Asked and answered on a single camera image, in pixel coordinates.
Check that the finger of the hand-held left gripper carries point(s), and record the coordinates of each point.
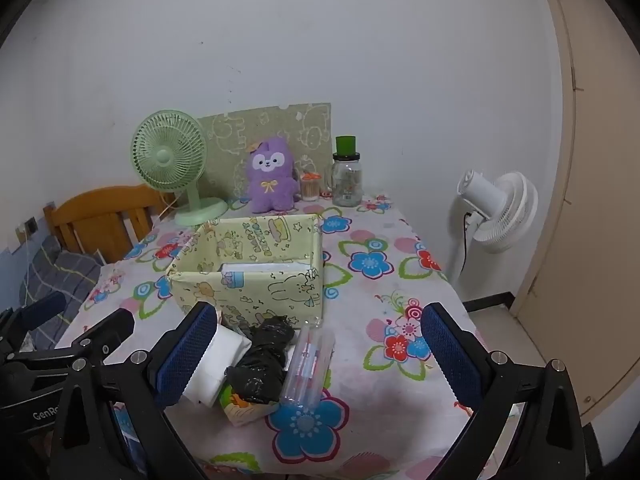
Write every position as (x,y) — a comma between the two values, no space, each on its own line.
(107,332)
(45,308)

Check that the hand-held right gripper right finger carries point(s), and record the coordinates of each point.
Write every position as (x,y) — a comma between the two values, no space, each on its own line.
(450,355)

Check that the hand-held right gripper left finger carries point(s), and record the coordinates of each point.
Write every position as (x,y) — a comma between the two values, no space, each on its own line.
(186,355)

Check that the white tissue pack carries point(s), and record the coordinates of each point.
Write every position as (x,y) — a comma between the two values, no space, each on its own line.
(220,355)

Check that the black plastic bag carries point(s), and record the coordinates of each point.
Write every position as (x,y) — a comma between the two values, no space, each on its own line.
(262,360)

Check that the yellow tissue pack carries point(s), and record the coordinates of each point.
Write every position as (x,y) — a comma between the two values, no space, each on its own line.
(245,410)

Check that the yellow cartoon printed box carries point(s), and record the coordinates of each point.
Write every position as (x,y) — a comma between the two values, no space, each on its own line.
(260,300)

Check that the grey plaid blanket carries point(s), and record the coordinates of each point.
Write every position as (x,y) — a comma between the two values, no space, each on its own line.
(60,280)

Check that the floral tablecloth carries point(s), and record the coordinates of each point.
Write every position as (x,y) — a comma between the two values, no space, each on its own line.
(380,320)

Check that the wooden chair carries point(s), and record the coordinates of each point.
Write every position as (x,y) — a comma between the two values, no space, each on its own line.
(95,215)

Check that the white plastic pack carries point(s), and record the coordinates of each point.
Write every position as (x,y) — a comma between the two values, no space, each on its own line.
(265,266)

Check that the clear plastic tube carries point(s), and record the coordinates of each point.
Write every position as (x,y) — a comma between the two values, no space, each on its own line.
(307,365)

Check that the white standing fan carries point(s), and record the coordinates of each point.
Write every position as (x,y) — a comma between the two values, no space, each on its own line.
(505,215)

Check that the green desk fan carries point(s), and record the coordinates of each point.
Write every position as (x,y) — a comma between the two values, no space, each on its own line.
(167,157)

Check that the purple plush toy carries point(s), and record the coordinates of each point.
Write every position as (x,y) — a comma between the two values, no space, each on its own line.
(270,180)

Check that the glass jar mug green lid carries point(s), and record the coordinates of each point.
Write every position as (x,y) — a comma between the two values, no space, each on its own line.
(346,182)

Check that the beige door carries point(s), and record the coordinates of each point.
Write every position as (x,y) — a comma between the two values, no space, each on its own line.
(595,210)

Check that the cotton swab jar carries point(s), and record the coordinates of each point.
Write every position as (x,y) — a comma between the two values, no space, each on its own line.
(310,191)

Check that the small orange scissors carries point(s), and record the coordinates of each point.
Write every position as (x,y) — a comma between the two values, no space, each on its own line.
(311,176)

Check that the green cartoon printed board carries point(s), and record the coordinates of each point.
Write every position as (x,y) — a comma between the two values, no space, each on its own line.
(280,127)

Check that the wall outlet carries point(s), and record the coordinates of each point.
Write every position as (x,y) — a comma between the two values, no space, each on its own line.
(31,225)

